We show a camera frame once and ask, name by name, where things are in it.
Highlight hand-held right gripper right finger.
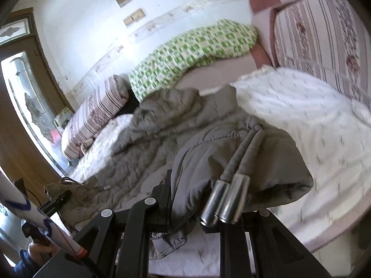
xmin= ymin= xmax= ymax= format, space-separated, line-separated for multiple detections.
xmin=201 ymin=208 xmax=332 ymax=278

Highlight green patterned box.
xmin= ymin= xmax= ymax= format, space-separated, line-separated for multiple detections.
xmin=56 ymin=107 xmax=75 ymax=128

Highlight grey hooded puffer jacket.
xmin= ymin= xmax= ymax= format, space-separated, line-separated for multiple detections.
xmin=43 ymin=87 xmax=314 ymax=261

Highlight pink upholstered bed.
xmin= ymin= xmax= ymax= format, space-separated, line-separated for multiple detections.
xmin=174 ymin=0 xmax=371 ymax=255

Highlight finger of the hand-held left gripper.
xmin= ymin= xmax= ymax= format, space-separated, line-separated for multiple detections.
xmin=39 ymin=191 xmax=72 ymax=218

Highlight small striped floral pillow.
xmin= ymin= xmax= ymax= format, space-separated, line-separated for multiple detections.
xmin=61 ymin=74 xmax=130 ymax=160

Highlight green white checkered pillow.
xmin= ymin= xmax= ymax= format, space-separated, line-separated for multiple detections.
xmin=128 ymin=19 xmax=259 ymax=102

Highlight person's left hand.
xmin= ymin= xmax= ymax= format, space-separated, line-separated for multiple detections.
xmin=27 ymin=241 xmax=60 ymax=264

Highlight large striped floral cushion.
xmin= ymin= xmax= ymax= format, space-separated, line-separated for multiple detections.
xmin=272 ymin=0 xmax=371 ymax=107

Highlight wall switch plate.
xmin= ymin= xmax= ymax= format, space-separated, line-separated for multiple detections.
xmin=123 ymin=8 xmax=145 ymax=28

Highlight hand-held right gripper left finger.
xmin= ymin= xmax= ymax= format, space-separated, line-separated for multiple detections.
xmin=65 ymin=169 xmax=174 ymax=278

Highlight white patterned quilt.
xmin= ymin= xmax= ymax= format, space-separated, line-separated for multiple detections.
xmin=62 ymin=65 xmax=371 ymax=275

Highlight person's left forearm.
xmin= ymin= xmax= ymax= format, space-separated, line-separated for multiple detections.
xmin=12 ymin=249 xmax=44 ymax=278

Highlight wooden door with glass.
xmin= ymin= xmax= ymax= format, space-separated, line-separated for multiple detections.
xmin=0 ymin=8 xmax=85 ymax=180

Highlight red object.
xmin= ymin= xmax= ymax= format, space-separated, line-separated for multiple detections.
xmin=49 ymin=129 xmax=63 ymax=144

